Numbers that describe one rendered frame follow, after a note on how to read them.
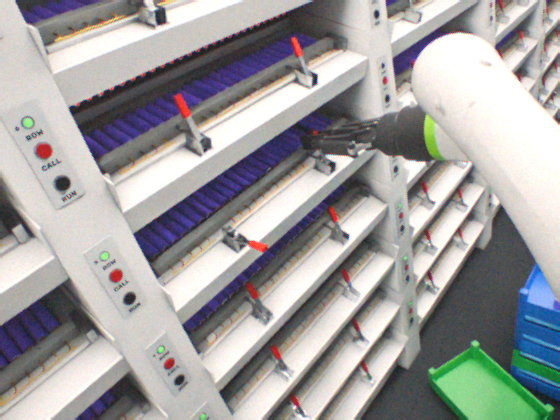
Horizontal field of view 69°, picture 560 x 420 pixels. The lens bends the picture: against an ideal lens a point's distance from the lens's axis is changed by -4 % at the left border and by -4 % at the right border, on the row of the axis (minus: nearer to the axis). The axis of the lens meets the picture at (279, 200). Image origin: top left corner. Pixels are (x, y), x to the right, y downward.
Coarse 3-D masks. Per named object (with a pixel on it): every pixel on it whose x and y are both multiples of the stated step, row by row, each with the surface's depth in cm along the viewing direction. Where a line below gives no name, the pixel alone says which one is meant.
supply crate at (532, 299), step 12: (540, 276) 121; (528, 288) 116; (540, 288) 117; (528, 300) 109; (540, 300) 114; (552, 300) 113; (528, 312) 111; (540, 312) 108; (552, 312) 105; (552, 324) 107
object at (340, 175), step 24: (312, 168) 89; (336, 168) 89; (264, 192) 83; (288, 192) 83; (312, 192) 83; (240, 216) 78; (264, 216) 79; (288, 216) 79; (264, 240) 76; (192, 264) 70; (216, 264) 70; (240, 264) 73; (168, 288) 67; (192, 288) 67; (216, 288) 70; (192, 312) 68
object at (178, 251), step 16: (288, 160) 87; (272, 176) 83; (256, 192) 80; (272, 192) 82; (224, 208) 77; (240, 208) 78; (208, 224) 74; (224, 224) 76; (192, 240) 71; (160, 256) 68; (176, 256) 69; (192, 256) 70; (160, 272) 68
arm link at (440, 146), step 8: (432, 120) 62; (424, 128) 62; (432, 128) 61; (440, 128) 60; (424, 136) 63; (432, 136) 62; (440, 136) 61; (448, 136) 60; (432, 144) 62; (440, 144) 61; (448, 144) 60; (432, 152) 63; (440, 152) 62; (448, 152) 61; (456, 152) 60; (464, 160) 62
